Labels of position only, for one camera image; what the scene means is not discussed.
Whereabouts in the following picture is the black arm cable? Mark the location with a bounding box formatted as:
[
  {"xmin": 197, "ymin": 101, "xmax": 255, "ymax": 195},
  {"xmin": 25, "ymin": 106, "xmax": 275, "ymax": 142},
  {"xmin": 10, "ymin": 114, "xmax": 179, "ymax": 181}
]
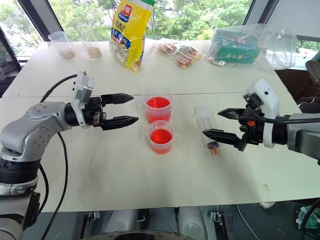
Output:
[
  {"xmin": 251, "ymin": 103, "xmax": 320, "ymax": 124},
  {"xmin": 39, "ymin": 74, "xmax": 78, "ymax": 240}
]

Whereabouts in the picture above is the yellow snack bag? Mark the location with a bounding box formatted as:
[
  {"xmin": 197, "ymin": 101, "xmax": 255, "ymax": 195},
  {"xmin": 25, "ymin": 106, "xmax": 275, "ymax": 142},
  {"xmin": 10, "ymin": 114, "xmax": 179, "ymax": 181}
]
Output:
[{"xmin": 109, "ymin": 0, "xmax": 156, "ymax": 74}]

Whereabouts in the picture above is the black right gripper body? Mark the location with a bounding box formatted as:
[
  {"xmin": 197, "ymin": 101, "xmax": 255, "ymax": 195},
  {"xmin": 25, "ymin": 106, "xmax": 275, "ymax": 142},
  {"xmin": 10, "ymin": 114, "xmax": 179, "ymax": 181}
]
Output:
[{"xmin": 238, "ymin": 96, "xmax": 265, "ymax": 152}]

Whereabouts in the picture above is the packaged colourful snack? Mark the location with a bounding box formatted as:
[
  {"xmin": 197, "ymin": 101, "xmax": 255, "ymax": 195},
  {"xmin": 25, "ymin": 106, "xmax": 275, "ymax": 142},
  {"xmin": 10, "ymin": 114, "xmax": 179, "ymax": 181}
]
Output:
[
  {"xmin": 172, "ymin": 45, "xmax": 205, "ymax": 70},
  {"xmin": 151, "ymin": 41, "xmax": 181, "ymax": 57}
]

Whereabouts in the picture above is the clear glass with grains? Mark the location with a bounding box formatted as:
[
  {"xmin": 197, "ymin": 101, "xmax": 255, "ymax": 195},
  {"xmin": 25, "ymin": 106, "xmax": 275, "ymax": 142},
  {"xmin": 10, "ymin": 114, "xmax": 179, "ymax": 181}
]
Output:
[{"xmin": 78, "ymin": 26, "xmax": 103, "ymax": 61}]

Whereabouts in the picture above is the clear measuring cup with grains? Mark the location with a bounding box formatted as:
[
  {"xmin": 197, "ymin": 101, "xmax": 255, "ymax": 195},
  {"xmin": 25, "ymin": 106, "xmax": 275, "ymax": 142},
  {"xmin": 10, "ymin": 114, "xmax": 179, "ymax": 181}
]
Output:
[{"xmin": 47, "ymin": 31, "xmax": 76, "ymax": 60}]

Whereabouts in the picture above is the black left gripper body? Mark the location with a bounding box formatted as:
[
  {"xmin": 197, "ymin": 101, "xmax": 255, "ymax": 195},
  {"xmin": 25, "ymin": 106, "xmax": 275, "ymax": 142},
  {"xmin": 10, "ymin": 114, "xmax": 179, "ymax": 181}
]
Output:
[{"xmin": 82, "ymin": 96, "xmax": 108, "ymax": 131}]

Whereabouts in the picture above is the dark brown chair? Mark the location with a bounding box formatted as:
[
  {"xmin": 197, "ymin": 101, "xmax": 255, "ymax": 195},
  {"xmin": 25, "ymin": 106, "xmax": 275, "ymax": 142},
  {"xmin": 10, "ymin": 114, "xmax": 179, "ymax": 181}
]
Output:
[{"xmin": 296, "ymin": 59, "xmax": 320, "ymax": 115}]

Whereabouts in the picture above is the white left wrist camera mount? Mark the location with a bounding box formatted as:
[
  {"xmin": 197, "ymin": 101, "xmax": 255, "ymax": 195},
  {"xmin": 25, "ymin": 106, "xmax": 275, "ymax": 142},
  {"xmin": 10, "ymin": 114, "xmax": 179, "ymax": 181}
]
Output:
[{"xmin": 70, "ymin": 72, "xmax": 95, "ymax": 130}]

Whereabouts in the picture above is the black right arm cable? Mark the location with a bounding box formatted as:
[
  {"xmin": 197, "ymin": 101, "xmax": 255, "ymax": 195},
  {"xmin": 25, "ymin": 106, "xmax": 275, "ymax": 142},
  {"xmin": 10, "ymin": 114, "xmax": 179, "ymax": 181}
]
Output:
[{"xmin": 251, "ymin": 103, "xmax": 320, "ymax": 124}]

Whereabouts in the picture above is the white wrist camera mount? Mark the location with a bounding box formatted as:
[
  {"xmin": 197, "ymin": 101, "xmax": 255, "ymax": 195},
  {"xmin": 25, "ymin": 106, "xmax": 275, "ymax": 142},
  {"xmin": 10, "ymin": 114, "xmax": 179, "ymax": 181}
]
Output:
[
  {"xmin": 70, "ymin": 72, "xmax": 95, "ymax": 130},
  {"xmin": 241, "ymin": 78, "xmax": 280, "ymax": 148}
]

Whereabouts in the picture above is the small clear cup red liquid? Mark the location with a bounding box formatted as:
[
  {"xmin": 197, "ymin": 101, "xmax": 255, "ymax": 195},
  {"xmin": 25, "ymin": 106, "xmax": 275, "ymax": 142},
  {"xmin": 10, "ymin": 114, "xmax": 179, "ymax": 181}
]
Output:
[{"xmin": 146, "ymin": 120, "xmax": 175, "ymax": 155}]

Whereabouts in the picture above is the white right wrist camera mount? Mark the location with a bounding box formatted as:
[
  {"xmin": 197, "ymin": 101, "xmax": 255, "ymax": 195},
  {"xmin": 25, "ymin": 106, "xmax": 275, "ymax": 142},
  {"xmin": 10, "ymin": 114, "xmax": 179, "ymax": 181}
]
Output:
[{"xmin": 241, "ymin": 78, "xmax": 280, "ymax": 148}]

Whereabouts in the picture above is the large clear cup red liquid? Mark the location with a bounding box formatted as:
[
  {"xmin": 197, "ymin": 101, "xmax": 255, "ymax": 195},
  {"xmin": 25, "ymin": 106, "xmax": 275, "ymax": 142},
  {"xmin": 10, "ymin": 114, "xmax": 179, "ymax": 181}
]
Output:
[{"xmin": 144, "ymin": 86, "xmax": 175, "ymax": 124}]

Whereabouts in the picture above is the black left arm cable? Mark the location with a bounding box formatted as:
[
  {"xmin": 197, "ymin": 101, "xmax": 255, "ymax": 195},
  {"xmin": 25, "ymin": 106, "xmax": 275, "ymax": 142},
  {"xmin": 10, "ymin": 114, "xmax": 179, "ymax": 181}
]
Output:
[{"xmin": 39, "ymin": 74, "xmax": 78, "ymax": 240}]

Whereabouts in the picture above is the clear empty plastic bag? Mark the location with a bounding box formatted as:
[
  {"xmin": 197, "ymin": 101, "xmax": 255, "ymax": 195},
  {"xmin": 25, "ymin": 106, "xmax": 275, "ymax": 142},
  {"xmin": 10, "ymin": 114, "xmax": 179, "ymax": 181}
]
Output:
[{"xmin": 264, "ymin": 48, "xmax": 298, "ymax": 71}]

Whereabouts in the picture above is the green box in plastic bag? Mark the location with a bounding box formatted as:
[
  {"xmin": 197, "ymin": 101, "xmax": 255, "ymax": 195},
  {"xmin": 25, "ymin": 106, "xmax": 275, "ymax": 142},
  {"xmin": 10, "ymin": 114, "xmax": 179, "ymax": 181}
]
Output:
[{"xmin": 207, "ymin": 23, "xmax": 298, "ymax": 70}]

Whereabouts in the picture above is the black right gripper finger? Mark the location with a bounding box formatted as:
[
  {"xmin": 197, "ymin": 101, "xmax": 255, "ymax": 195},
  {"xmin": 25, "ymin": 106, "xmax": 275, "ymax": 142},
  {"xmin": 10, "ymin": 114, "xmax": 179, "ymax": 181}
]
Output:
[
  {"xmin": 202, "ymin": 129, "xmax": 245, "ymax": 148},
  {"xmin": 217, "ymin": 108, "xmax": 247, "ymax": 122}
]

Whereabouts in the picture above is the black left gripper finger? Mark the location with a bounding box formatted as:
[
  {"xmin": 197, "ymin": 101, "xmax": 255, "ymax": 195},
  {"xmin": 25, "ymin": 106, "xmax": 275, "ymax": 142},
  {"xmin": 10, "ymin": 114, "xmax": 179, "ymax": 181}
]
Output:
[
  {"xmin": 100, "ymin": 93, "xmax": 135, "ymax": 106},
  {"xmin": 101, "ymin": 115, "xmax": 139, "ymax": 132}
]

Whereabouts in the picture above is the clear plastic syringe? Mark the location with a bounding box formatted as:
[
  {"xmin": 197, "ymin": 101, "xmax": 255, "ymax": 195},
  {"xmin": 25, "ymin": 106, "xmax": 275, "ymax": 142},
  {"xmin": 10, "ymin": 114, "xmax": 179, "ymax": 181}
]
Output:
[{"xmin": 194, "ymin": 106, "xmax": 221, "ymax": 157}]

